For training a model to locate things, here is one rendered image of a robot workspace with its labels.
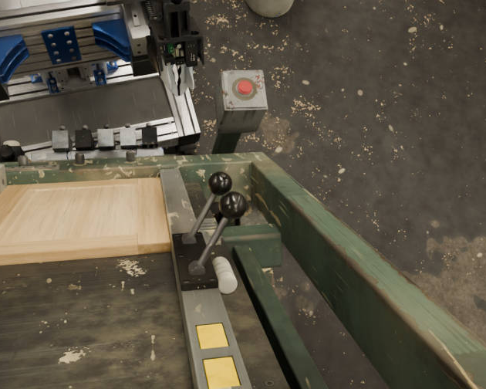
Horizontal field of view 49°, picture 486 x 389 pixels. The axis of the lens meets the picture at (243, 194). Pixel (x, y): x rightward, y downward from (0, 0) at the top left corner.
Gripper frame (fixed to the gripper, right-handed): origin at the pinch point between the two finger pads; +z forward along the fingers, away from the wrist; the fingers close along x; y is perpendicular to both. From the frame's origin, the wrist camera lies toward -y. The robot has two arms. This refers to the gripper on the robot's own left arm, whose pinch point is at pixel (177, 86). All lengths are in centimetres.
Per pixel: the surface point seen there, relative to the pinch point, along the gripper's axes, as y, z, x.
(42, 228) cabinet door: 6.6, 22.1, -29.2
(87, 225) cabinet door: 8.1, 22.5, -21.1
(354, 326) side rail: 48, 10, 14
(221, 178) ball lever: 23.7, 0.6, 1.6
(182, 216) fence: 14.0, 18.8, -3.5
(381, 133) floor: -86, 109, 108
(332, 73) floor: -116, 92, 94
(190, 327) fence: 48.7, -2.9, -8.8
